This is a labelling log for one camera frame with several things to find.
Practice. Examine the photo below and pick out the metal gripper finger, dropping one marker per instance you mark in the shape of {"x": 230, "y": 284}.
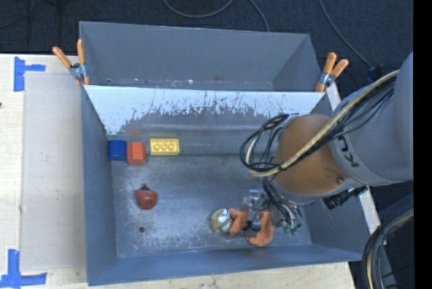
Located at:
{"x": 253, "y": 227}
{"x": 250, "y": 201}

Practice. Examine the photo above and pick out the orange block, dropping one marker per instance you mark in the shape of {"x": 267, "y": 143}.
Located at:
{"x": 136, "y": 154}

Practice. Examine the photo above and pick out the yellow toy brick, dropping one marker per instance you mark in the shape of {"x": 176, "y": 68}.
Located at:
{"x": 164, "y": 146}

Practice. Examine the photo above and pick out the grey metal bin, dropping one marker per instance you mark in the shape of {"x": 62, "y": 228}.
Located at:
{"x": 189, "y": 200}

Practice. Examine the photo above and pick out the pale wood flat board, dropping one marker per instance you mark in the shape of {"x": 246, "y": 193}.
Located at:
{"x": 50, "y": 173}

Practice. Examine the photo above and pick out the black cylinder on white bracket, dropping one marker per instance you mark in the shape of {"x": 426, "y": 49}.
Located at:
{"x": 341, "y": 200}

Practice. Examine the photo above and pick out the blue cylinder block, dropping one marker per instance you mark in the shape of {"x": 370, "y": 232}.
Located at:
{"x": 116, "y": 149}

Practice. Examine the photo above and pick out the red-brown toy apple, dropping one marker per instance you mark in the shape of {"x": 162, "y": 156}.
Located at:
{"x": 146, "y": 198}

